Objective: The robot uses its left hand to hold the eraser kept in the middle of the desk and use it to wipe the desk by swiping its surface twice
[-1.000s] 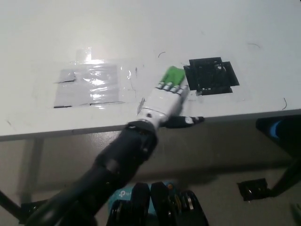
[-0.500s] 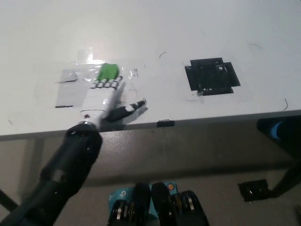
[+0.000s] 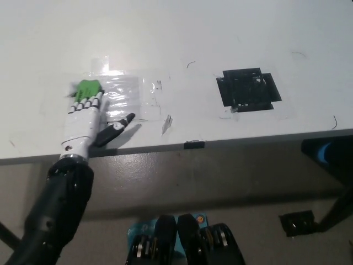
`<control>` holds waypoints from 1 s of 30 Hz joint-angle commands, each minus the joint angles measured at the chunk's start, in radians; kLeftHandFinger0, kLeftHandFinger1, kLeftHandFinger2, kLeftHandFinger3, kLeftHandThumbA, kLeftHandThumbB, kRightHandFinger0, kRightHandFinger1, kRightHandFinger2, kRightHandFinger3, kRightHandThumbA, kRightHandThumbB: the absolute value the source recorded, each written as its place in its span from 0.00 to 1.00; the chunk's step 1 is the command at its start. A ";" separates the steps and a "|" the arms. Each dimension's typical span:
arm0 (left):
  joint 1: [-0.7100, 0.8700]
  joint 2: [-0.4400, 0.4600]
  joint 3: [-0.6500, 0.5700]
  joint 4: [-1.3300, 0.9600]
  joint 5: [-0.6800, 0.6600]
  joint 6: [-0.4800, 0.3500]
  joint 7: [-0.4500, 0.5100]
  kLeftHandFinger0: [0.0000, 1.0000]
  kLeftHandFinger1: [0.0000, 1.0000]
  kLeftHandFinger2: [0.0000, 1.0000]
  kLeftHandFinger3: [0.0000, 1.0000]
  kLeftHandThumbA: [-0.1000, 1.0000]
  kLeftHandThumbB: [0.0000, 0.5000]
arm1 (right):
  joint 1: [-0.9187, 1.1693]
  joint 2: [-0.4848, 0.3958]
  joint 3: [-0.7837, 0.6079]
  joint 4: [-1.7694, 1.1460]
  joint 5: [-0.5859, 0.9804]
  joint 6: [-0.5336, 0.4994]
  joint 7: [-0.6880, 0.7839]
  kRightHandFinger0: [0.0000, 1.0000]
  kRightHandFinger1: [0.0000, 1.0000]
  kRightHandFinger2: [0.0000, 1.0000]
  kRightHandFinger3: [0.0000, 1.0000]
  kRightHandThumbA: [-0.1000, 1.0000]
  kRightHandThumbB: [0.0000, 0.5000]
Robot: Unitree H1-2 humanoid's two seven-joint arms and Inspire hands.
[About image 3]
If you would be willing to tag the black and blue object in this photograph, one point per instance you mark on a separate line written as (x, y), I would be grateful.
(322, 151)

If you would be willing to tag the small black tape strip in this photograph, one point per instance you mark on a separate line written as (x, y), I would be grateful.
(193, 145)

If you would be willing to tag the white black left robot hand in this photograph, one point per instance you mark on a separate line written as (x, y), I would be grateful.
(81, 127)

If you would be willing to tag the teal TP-Link box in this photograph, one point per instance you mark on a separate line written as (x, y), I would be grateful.
(138, 227)

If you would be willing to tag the clear tape patch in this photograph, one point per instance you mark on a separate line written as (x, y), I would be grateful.
(124, 91)

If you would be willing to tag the black tape square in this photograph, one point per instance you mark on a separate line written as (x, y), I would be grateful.
(248, 89)

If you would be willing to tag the small torn clear tape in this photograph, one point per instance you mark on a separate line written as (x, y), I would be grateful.
(166, 124)

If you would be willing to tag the green whiteboard eraser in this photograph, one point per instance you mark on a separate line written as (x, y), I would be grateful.
(88, 87)

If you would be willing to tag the black table leg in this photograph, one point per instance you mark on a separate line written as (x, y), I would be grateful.
(335, 212)
(7, 233)

